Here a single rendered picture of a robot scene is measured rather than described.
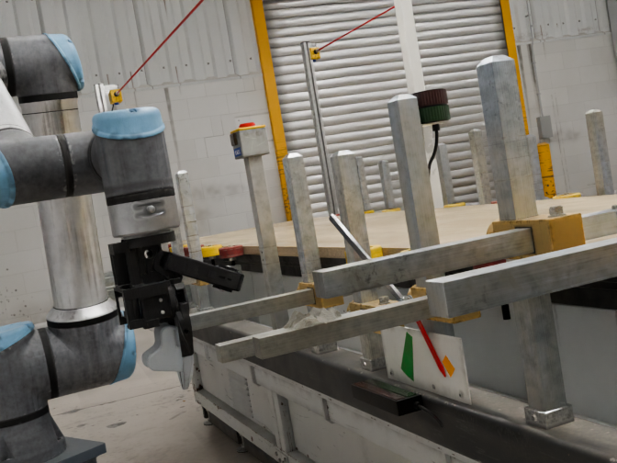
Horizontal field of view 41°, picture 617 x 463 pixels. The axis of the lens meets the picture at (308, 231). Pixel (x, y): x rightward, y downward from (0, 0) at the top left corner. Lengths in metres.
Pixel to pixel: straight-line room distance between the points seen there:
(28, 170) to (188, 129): 8.08
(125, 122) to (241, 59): 8.42
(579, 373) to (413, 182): 0.41
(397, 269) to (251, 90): 8.54
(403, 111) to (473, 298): 0.63
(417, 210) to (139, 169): 0.45
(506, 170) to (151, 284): 0.48
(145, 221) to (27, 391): 0.77
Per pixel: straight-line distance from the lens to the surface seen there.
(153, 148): 1.07
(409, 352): 1.37
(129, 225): 1.06
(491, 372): 1.60
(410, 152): 1.27
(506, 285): 0.70
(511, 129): 1.07
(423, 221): 1.28
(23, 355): 1.75
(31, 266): 9.02
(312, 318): 1.15
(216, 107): 9.31
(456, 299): 0.67
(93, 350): 1.75
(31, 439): 1.76
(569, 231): 1.02
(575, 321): 1.37
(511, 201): 1.06
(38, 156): 1.16
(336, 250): 1.99
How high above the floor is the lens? 1.05
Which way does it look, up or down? 3 degrees down
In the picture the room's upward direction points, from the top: 10 degrees counter-clockwise
